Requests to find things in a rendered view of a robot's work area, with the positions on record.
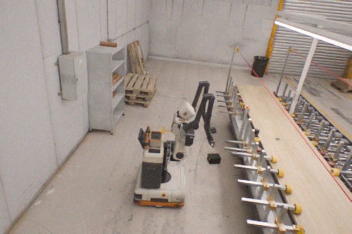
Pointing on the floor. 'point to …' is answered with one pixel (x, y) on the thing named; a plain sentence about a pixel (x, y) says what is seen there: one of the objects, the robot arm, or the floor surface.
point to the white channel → (313, 40)
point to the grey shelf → (108, 116)
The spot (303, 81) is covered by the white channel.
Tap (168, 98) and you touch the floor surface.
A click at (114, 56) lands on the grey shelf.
